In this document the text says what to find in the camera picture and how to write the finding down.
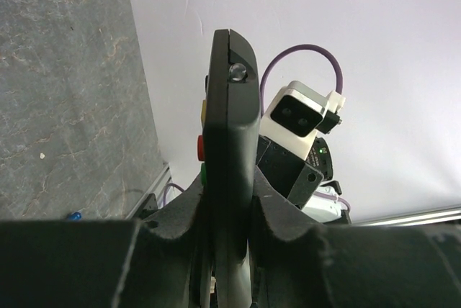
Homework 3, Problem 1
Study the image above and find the purple cable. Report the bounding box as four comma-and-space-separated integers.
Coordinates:
158, 182, 184, 210
259, 44, 352, 212

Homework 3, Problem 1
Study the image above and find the black remote control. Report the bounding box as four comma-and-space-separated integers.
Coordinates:
202, 29, 261, 307

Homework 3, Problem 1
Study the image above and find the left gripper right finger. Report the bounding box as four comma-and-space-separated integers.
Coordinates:
249, 172, 460, 307

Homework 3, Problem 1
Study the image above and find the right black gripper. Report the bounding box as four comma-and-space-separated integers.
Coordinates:
256, 136, 334, 209

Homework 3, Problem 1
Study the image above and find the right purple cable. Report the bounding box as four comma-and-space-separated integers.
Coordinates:
259, 44, 352, 212

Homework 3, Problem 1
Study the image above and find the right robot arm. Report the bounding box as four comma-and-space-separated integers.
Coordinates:
256, 136, 351, 224

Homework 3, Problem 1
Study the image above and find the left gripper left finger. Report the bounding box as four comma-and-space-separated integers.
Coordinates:
1, 178, 211, 307

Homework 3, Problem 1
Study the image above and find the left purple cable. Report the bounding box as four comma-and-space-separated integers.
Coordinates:
158, 182, 184, 210

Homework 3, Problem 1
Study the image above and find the blue battery near base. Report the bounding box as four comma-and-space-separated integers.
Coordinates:
66, 212, 82, 221

